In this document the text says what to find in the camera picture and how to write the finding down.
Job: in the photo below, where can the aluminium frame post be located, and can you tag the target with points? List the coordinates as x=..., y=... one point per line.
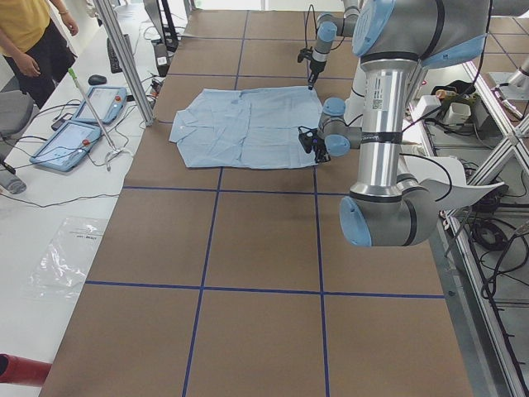
x=125, y=57

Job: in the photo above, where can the red cylinder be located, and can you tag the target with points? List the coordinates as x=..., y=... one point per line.
x=23, y=371

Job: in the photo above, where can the blue teach pendant far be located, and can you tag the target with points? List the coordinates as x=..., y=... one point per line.
x=108, y=101

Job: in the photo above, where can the white chair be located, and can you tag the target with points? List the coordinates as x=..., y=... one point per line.
x=446, y=180

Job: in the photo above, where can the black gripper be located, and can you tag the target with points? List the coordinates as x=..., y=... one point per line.
x=315, y=69
x=321, y=154

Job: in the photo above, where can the person in yellow shirt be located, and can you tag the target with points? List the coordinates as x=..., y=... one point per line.
x=34, y=48

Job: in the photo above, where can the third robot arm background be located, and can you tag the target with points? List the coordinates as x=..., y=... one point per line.
x=511, y=86

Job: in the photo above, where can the black keyboard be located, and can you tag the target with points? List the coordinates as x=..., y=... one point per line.
x=112, y=55

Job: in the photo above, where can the clear plastic bag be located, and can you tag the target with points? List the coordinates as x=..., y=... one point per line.
x=67, y=259

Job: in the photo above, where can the blue teach pendant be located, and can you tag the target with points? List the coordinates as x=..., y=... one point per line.
x=108, y=101
x=67, y=147

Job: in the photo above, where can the light blue button-up shirt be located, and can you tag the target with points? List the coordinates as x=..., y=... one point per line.
x=253, y=128

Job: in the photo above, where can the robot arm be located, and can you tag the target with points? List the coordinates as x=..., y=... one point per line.
x=387, y=206
x=328, y=28

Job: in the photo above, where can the white central mounting column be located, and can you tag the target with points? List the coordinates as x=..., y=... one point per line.
x=356, y=101

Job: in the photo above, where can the blue teach pendant near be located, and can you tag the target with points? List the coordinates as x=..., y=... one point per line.
x=67, y=147

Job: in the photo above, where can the reacher grabber stick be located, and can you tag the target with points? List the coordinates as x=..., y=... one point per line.
x=115, y=151

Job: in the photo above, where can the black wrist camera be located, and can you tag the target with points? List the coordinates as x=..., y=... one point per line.
x=308, y=138
x=304, y=54

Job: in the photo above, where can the black computer mouse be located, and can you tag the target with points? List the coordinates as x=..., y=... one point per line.
x=97, y=79

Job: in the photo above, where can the black monitor stand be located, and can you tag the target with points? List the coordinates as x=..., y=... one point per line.
x=165, y=46

